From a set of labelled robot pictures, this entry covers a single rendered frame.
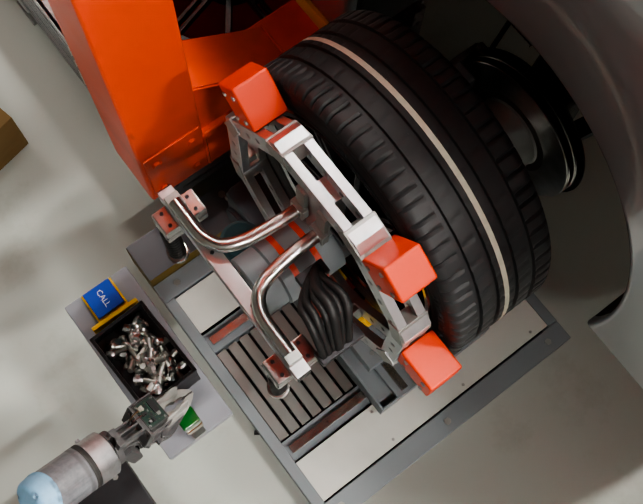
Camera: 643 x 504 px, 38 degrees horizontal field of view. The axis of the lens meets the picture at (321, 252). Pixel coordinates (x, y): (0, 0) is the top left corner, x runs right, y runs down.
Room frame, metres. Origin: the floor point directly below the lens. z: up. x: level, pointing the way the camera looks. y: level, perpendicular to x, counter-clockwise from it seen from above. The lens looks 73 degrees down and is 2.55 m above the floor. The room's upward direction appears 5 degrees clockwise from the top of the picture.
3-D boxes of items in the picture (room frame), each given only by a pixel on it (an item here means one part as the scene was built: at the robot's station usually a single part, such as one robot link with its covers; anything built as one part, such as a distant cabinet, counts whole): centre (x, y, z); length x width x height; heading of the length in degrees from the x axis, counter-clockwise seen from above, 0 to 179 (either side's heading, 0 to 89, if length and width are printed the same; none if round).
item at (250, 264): (0.52, 0.05, 0.85); 0.21 x 0.14 x 0.14; 132
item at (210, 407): (0.37, 0.37, 0.44); 0.43 x 0.17 x 0.03; 42
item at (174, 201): (0.56, 0.16, 1.03); 0.19 x 0.18 x 0.11; 132
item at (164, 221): (0.56, 0.26, 0.93); 0.09 x 0.05 x 0.05; 132
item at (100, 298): (0.49, 0.49, 0.47); 0.07 x 0.07 x 0.02; 42
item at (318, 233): (0.41, 0.02, 1.03); 0.19 x 0.18 x 0.11; 132
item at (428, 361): (0.34, -0.22, 0.85); 0.09 x 0.08 x 0.07; 42
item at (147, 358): (0.36, 0.36, 0.51); 0.20 x 0.14 x 0.13; 45
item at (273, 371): (0.30, 0.04, 0.93); 0.09 x 0.05 x 0.05; 132
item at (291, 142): (0.57, 0.00, 0.85); 0.54 x 0.07 x 0.54; 42
